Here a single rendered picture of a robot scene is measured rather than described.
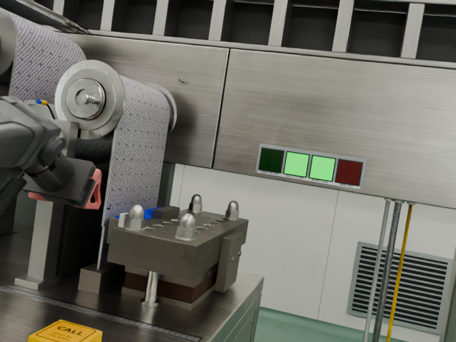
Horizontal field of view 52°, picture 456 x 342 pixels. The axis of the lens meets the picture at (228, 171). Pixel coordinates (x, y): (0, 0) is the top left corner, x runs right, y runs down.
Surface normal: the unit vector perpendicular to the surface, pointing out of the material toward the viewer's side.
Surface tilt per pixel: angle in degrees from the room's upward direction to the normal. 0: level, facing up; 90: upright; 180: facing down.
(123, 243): 90
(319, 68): 90
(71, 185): 60
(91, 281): 90
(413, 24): 90
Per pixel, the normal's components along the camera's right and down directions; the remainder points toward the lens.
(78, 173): -0.15, -0.49
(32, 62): 0.95, 0.19
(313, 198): -0.26, 0.01
